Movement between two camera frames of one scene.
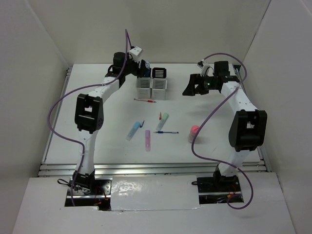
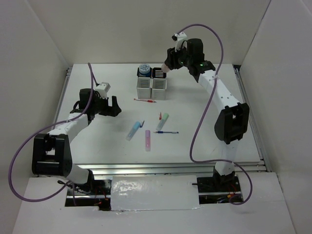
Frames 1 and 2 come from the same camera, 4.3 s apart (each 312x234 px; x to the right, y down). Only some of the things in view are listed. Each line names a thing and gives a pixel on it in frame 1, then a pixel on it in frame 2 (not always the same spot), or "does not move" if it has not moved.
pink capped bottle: [194, 129] to [165, 68]
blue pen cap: [142, 125] does not move
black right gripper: [195, 79] to [171, 58]
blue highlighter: [133, 130] does not move
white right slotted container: [159, 86] does not move
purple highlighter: [147, 140] does not move
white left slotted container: [143, 86] does not move
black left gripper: [138, 71] to [115, 110]
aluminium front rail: [146, 169] does not move
